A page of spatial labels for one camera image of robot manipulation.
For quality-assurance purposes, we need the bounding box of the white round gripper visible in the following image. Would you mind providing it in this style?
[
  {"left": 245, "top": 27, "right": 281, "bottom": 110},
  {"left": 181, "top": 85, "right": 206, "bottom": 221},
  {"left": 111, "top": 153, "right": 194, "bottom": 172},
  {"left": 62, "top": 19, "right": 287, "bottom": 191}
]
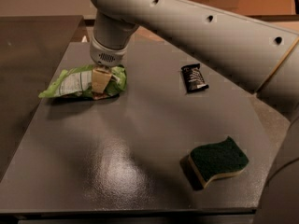
[{"left": 90, "top": 36, "right": 127, "bottom": 93}]

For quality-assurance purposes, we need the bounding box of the green rice chip bag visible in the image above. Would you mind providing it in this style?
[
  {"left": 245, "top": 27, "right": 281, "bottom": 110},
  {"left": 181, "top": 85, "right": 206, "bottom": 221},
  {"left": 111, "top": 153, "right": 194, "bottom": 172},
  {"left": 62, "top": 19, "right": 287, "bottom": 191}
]
[{"left": 38, "top": 64, "right": 127, "bottom": 100}]

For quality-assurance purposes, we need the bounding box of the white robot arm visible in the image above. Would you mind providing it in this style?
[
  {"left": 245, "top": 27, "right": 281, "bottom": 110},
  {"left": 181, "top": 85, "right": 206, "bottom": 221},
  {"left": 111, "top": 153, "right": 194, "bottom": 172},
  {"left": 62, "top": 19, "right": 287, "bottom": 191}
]
[{"left": 91, "top": 0, "right": 299, "bottom": 224}]

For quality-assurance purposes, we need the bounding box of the black snack bar wrapper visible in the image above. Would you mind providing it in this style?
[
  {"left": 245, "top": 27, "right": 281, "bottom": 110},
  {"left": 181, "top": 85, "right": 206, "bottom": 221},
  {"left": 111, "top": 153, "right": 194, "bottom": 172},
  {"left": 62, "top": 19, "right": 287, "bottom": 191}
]
[{"left": 181, "top": 63, "right": 209, "bottom": 93}]

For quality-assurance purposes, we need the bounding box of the green yellow sponge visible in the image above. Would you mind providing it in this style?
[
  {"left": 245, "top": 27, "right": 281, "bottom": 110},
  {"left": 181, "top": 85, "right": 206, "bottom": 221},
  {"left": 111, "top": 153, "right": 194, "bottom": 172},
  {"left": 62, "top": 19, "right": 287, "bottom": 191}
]
[{"left": 188, "top": 136, "right": 249, "bottom": 189}]

